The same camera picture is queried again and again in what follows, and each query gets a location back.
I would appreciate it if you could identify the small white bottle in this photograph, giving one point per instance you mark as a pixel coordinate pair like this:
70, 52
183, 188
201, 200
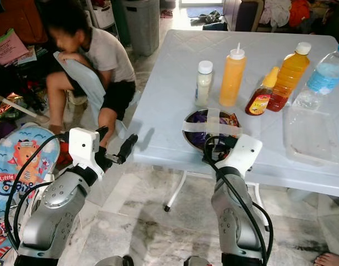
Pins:
203, 86

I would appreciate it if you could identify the orange cloth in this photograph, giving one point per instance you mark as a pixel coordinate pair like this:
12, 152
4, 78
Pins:
299, 12

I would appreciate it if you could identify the white plastic folding table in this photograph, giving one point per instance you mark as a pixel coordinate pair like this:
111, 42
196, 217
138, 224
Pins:
164, 100

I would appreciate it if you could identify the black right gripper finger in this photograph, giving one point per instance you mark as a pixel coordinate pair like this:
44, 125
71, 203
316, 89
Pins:
208, 147

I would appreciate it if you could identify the white cloth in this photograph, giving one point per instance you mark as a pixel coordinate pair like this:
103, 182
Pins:
275, 12

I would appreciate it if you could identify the child in grey shirt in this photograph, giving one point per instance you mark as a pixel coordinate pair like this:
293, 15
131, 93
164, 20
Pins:
108, 55

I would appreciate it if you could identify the blue floor mat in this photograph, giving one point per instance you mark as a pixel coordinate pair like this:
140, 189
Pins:
204, 11

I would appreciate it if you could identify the orange bag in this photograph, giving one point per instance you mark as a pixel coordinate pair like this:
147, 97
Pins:
20, 19

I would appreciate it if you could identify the honey bottle red label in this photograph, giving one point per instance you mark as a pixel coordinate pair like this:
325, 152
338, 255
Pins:
259, 102

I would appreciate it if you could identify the bare foot of person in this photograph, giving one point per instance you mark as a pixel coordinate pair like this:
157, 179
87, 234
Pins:
330, 260

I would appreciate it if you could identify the clear water bottle blue label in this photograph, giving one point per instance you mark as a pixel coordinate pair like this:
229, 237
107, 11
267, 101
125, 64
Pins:
324, 75

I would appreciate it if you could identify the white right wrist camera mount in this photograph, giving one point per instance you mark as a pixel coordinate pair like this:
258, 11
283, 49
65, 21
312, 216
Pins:
246, 151

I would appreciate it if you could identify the red toy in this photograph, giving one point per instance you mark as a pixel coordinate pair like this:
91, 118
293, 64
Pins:
65, 157

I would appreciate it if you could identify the pink book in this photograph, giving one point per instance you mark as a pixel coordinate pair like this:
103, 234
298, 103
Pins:
9, 49

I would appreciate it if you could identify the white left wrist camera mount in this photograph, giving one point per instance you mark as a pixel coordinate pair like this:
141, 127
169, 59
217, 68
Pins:
82, 147

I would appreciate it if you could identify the baby bouncer lion print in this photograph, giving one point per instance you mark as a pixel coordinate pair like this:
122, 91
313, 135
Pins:
25, 158

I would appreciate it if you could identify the amber juice bottle white cap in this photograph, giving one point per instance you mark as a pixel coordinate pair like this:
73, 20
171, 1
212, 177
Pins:
290, 75

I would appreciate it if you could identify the taped metal bowl purple contents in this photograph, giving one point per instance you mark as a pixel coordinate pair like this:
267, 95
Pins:
208, 126

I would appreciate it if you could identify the light blue plastic chair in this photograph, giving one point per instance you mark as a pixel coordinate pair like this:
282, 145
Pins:
89, 83

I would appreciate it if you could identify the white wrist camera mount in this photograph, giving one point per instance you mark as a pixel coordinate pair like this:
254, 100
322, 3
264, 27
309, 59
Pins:
246, 151
82, 147

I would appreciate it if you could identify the purple chair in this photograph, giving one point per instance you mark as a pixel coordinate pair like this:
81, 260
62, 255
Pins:
241, 14

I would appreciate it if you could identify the grey trash bin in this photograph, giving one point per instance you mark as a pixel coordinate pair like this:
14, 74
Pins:
142, 25

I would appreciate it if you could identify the shiny foil snack pack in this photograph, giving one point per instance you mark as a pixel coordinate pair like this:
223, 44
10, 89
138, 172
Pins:
8, 109

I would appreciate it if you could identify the clear plastic container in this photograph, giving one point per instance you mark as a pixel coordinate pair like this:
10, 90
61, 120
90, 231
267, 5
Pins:
311, 138

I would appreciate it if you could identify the white plastic drawer unit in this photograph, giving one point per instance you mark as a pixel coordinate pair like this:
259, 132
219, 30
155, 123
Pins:
100, 14

